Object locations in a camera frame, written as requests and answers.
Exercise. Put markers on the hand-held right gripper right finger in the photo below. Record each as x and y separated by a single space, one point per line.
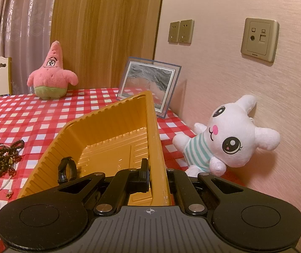
178 187

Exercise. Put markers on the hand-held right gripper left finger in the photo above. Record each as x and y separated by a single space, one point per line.
140 181

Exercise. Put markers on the yellow plastic tray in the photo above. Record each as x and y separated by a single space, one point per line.
108 126

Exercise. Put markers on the white bunny plush toy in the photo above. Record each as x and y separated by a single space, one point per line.
234 142

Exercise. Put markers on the pink starfish plush toy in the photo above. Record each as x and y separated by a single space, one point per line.
51 79

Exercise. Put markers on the red checkered tablecloth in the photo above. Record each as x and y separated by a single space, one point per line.
21 116

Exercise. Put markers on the wooden door panel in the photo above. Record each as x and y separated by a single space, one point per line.
100 31

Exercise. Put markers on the sheer grey curtain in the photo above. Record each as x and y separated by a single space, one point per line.
21 18

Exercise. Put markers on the clear sand art frame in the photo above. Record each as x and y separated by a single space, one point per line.
150 79

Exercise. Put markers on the gold data wall socket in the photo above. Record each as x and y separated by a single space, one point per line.
259 39

